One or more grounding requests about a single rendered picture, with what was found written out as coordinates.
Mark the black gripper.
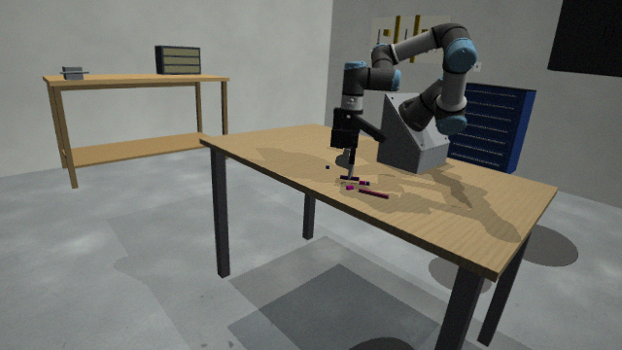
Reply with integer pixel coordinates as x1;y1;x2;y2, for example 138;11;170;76
330;107;363;180

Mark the purple rod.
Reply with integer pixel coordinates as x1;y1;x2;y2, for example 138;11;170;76
340;175;360;181

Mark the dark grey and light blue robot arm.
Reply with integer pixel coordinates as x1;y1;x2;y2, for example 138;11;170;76
341;23;477;135

